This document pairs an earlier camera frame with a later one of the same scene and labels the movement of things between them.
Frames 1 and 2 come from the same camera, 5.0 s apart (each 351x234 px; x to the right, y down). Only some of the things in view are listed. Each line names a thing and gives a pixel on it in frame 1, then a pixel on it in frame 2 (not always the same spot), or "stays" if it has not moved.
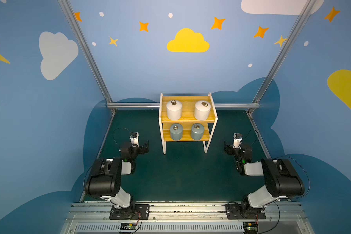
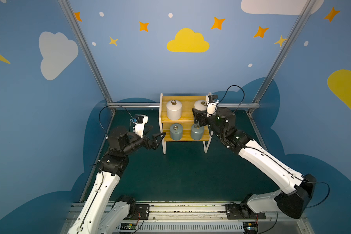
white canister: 202,110 stays
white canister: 174,109 stays
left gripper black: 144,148 → 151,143
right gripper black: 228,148 → 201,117
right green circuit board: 250,227 stays
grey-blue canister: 197,130 stays
